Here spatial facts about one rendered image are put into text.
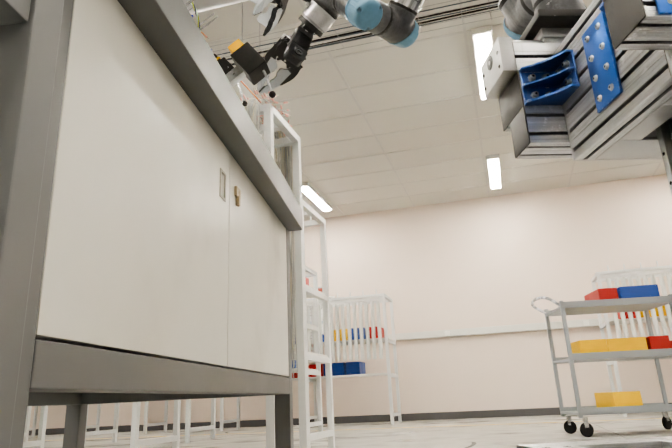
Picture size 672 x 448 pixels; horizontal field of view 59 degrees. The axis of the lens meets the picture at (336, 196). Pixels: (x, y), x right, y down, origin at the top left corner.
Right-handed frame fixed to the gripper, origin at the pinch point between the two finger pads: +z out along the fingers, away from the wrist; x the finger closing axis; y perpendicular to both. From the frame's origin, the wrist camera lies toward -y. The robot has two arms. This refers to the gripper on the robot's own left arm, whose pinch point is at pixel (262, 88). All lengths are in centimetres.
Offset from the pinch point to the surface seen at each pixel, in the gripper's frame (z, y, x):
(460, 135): -35, 524, -289
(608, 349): 19, 203, -355
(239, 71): -3.9, -29.5, 9.4
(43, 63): -5, -101, 27
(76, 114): 1, -88, 24
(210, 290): 22, -63, -5
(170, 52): -5, -64, 21
